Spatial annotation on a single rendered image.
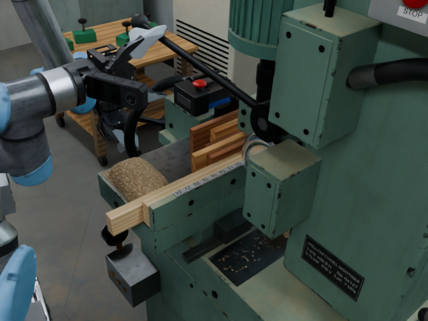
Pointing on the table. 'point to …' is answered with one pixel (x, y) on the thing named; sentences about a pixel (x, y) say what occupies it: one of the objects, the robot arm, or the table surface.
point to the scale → (207, 179)
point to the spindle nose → (264, 79)
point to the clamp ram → (225, 108)
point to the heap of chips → (135, 178)
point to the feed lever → (259, 118)
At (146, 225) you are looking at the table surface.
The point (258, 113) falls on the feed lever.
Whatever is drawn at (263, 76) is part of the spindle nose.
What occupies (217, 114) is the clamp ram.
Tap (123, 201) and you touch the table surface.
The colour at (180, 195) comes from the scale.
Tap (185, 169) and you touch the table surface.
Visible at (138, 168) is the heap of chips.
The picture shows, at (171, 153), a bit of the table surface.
